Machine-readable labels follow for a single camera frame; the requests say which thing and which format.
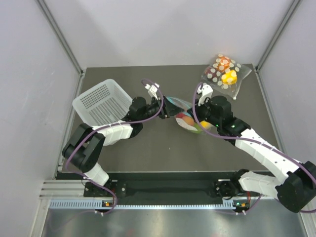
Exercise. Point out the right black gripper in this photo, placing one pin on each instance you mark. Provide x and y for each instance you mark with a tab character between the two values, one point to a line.
197	109

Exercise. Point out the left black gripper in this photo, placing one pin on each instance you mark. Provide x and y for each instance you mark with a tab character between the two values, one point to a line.
169	109

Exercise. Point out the clear blue zip top bag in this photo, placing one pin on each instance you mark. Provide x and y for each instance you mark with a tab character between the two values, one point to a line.
185	106

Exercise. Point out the yellow fake lemon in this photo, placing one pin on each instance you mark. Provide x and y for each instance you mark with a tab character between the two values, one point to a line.
205	125

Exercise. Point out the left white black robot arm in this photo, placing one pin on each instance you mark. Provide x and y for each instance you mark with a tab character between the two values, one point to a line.
84	147

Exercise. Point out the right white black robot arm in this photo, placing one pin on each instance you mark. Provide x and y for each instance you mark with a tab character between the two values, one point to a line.
292	183

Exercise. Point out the dark red fake fruit dotted bag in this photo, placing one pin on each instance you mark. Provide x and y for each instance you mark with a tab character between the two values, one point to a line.
210	72

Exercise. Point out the yellow fake fruit in dotted bag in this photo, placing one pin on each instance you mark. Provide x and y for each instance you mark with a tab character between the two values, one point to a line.
229	78

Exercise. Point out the clear polka dot bag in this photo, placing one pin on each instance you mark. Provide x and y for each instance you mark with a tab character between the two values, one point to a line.
230	90

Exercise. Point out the orange fake fruit in dotted bag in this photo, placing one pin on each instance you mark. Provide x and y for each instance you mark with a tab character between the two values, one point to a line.
222	63

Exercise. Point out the white perforated plastic basket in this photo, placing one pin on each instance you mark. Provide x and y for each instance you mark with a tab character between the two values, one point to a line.
102	104

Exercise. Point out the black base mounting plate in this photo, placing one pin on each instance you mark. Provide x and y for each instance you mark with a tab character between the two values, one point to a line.
167	188

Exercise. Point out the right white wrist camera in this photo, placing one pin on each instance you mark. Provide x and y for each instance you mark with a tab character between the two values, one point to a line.
204	91

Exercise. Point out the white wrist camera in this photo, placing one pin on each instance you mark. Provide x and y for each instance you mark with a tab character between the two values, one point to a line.
204	91
152	90

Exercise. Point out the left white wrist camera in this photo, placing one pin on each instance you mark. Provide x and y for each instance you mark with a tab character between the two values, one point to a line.
152	90

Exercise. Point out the right aluminium frame post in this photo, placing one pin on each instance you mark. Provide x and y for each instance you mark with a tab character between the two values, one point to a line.
278	32

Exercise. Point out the aluminium frame post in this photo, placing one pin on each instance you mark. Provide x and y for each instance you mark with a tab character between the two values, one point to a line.
60	36
278	32

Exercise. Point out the left aluminium frame post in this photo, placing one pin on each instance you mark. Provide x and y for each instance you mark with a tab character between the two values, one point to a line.
60	36

